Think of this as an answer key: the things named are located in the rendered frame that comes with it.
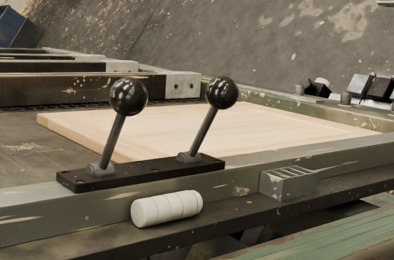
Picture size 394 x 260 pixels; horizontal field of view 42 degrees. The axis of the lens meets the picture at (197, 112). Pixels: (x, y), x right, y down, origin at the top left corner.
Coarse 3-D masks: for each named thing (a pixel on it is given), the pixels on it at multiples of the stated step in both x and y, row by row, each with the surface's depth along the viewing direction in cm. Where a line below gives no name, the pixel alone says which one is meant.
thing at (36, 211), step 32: (224, 160) 67; (256, 160) 68; (288, 160) 70; (320, 160) 75; (352, 160) 80; (384, 160) 86; (0, 192) 50; (32, 192) 50; (64, 192) 51; (96, 192) 52; (128, 192) 55; (160, 192) 57; (224, 192) 64; (256, 192) 67; (0, 224) 46; (32, 224) 48; (64, 224) 50; (96, 224) 53
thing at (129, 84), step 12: (120, 84) 48; (132, 84) 48; (108, 96) 49; (120, 96) 48; (132, 96) 48; (144, 96) 48; (120, 108) 48; (132, 108) 48; (120, 120) 50; (108, 144) 52; (108, 156) 53; (96, 168) 54; (108, 168) 54
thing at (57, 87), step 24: (96, 72) 134; (120, 72) 138; (144, 72) 143; (168, 72) 146; (192, 72) 151; (0, 96) 114; (24, 96) 118; (48, 96) 121; (72, 96) 125; (96, 96) 129; (168, 96) 143; (192, 96) 148
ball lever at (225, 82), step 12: (216, 84) 55; (228, 84) 55; (216, 96) 55; (228, 96) 55; (216, 108) 56; (228, 108) 57; (204, 120) 59; (204, 132) 59; (192, 144) 61; (180, 156) 61; (192, 156) 61
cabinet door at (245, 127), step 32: (64, 128) 91; (96, 128) 91; (128, 128) 94; (160, 128) 96; (192, 128) 98; (224, 128) 100; (256, 128) 102; (288, 128) 104; (320, 128) 107; (352, 128) 107; (128, 160) 74
